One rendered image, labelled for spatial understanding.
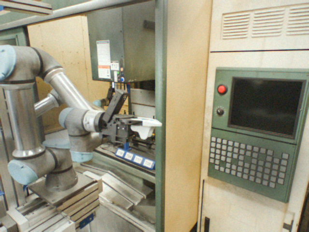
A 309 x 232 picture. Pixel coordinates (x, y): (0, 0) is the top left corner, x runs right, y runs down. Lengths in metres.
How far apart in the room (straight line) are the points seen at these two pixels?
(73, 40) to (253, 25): 2.32
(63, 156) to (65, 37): 2.14
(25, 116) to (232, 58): 1.03
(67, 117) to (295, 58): 1.02
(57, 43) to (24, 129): 2.10
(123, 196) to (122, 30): 1.30
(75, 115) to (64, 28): 2.35
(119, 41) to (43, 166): 1.14
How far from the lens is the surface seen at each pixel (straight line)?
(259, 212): 1.51
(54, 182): 1.12
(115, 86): 2.06
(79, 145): 0.77
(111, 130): 0.69
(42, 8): 1.30
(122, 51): 1.76
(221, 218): 1.64
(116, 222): 1.57
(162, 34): 0.92
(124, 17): 1.79
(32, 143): 0.96
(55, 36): 2.95
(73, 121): 0.74
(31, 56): 0.93
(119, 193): 1.82
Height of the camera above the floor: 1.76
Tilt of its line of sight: 16 degrees down
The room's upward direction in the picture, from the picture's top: straight up
